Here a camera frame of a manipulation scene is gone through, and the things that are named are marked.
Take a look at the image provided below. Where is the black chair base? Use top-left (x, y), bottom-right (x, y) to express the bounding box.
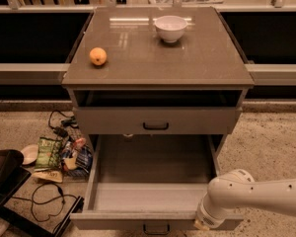
top-left (0, 149), bottom-right (84, 237)

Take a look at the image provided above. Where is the orange fruit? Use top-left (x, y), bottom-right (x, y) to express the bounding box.
top-left (89, 47), bottom-right (107, 66)

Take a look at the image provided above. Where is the tan snack bag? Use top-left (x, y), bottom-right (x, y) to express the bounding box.
top-left (33, 171), bottom-right (63, 183)

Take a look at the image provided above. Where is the black floor cable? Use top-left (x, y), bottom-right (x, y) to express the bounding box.
top-left (11, 182), bottom-right (79, 223)

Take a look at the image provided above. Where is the grey drawer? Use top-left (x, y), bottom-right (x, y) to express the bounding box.
top-left (70, 133), bottom-right (245, 237)
top-left (73, 107), bottom-right (242, 134)

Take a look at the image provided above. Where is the white paper plate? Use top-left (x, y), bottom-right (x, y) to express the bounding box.
top-left (21, 144), bottom-right (38, 165)

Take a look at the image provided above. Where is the blue snack package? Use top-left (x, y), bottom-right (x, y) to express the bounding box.
top-left (75, 147), bottom-right (93, 174)

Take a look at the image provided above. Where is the red white snack packet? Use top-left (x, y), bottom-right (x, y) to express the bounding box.
top-left (61, 138), bottom-right (86, 171)

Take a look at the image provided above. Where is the green chip bag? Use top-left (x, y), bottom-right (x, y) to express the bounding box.
top-left (35, 137), bottom-right (62, 171)

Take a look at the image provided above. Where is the white ceramic bowl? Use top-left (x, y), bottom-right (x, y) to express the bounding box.
top-left (154, 16), bottom-right (187, 42)

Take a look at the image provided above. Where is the grey top drawer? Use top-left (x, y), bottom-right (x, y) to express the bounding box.
top-left (73, 107), bottom-right (242, 134)

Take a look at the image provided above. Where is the grey drawer cabinet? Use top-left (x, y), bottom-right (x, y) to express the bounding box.
top-left (62, 7), bottom-right (254, 149)

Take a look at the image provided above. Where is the black power adapter cable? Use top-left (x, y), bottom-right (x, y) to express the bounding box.
top-left (47, 110), bottom-right (80, 139)

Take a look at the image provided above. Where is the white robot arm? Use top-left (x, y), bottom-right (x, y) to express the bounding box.
top-left (194, 169), bottom-right (296, 230)

